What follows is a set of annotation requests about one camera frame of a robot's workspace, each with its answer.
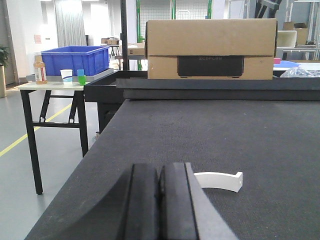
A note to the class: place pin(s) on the white paper cup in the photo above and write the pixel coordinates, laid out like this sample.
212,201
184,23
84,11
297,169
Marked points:
67,76

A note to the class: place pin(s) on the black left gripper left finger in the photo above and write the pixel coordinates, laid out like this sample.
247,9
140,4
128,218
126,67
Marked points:
129,211

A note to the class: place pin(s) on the orange juice bottle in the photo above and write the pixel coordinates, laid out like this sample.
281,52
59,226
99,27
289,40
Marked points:
39,70

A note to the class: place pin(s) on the blue and green stacked cups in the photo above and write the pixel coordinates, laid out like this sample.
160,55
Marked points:
81,77

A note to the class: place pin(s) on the potted green plant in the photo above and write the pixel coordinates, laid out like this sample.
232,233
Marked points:
4,57

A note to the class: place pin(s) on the grey metal tray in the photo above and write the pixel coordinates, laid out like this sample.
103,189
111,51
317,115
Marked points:
58,78

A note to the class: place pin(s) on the clear plastic bag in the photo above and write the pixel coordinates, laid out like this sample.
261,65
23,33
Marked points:
297,72

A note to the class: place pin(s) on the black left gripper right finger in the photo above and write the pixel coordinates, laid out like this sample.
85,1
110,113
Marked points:
186,213

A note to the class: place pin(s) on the white curved PVC pipe piece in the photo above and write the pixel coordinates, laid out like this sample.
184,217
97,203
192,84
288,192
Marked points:
219,180

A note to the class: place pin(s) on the large brown cardboard box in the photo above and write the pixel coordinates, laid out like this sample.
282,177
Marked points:
211,49

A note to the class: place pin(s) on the blue plastic bin on table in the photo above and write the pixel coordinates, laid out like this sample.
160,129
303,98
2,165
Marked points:
92,59

